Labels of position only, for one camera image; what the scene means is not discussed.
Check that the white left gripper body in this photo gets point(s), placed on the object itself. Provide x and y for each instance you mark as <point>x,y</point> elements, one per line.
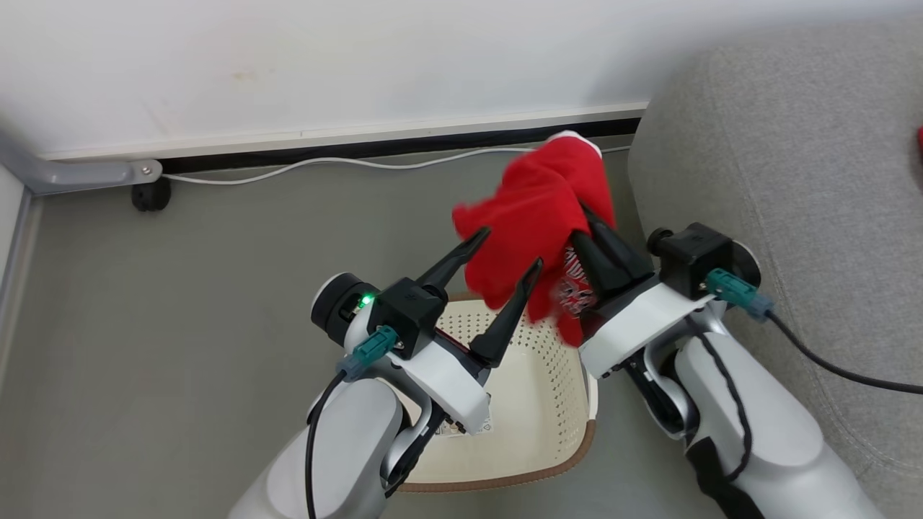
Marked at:
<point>451,382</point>

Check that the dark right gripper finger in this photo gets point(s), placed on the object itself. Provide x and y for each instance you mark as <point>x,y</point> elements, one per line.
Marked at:
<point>602,277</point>
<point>624,252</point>

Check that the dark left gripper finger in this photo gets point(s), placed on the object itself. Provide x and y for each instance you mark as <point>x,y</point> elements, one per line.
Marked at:
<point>508,317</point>
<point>453,261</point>

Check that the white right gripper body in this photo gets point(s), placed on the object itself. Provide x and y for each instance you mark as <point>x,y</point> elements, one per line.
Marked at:
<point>638,328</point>

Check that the red shorts with printed logo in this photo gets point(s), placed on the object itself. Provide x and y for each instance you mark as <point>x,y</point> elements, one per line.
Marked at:
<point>533,216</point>

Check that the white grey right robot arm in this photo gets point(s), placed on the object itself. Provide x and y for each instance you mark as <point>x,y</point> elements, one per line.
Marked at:
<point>764,432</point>

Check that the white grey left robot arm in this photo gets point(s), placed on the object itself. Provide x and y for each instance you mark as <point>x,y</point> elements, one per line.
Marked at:
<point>346,447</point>

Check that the cream perforated laundry basket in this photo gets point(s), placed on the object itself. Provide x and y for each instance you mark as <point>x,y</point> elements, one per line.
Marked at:
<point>541,404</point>

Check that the black baseboard strip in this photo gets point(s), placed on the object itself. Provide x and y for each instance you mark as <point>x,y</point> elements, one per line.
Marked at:
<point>375,148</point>

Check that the grey fabric sofa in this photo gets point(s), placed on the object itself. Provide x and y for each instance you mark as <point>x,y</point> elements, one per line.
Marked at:
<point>807,144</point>

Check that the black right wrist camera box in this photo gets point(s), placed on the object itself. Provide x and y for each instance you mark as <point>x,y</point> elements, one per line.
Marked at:
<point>692,256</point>

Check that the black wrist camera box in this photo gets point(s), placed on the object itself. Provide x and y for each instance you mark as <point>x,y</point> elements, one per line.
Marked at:
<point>692,256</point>
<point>407,313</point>

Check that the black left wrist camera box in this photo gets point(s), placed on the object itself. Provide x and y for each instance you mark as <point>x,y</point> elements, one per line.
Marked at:
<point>407,313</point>

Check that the black round frame foot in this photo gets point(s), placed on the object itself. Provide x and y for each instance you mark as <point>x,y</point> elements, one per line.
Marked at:
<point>151,194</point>

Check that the grey metal frame bar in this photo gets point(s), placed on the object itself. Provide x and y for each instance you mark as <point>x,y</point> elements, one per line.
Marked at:
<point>86,173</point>

